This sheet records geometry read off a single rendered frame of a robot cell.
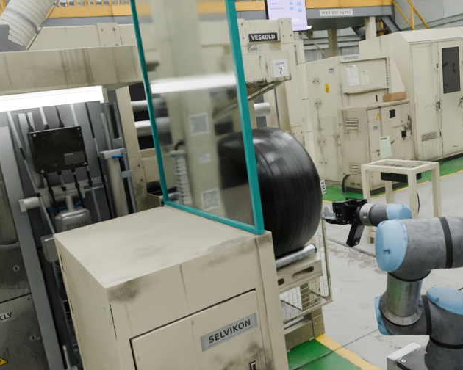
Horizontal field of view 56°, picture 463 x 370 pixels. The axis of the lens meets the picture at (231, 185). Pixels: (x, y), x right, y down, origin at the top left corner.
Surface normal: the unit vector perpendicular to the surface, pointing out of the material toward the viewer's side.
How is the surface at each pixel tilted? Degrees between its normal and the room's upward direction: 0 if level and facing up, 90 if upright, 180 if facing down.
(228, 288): 90
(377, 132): 90
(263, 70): 90
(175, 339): 90
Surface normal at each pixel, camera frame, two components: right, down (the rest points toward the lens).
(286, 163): 0.36, -0.46
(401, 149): 0.47, 0.11
